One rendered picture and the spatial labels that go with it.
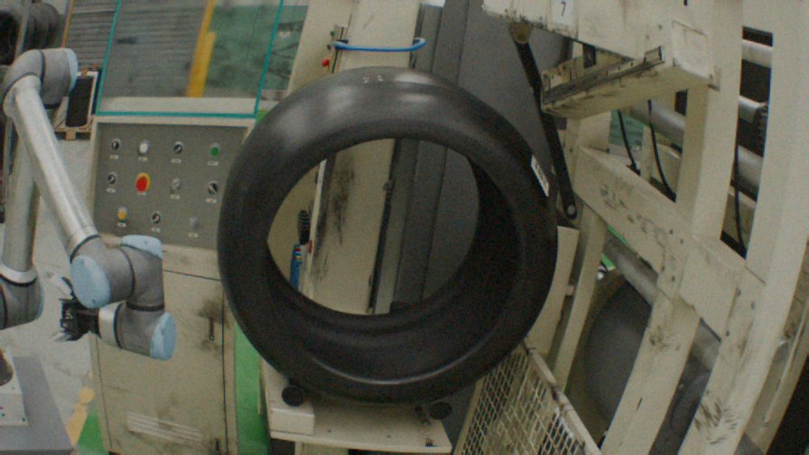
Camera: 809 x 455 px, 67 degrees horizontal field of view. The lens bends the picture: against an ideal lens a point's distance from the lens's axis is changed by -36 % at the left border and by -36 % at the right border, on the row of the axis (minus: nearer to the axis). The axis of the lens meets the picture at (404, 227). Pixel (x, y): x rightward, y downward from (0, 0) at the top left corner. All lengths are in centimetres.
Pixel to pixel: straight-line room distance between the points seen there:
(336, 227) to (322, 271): 10
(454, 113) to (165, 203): 106
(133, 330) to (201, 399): 106
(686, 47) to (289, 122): 71
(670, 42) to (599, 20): 14
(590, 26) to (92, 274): 88
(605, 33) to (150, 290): 85
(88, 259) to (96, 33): 1019
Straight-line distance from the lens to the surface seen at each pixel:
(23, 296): 185
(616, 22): 125
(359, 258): 187
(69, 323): 149
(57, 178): 137
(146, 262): 135
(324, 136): 138
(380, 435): 169
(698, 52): 123
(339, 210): 184
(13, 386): 183
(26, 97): 151
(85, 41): 1149
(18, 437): 181
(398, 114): 139
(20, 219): 176
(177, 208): 226
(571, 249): 190
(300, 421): 161
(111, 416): 257
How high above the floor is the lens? 165
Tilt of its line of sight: 16 degrees down
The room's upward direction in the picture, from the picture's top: 9 degrees clockwise
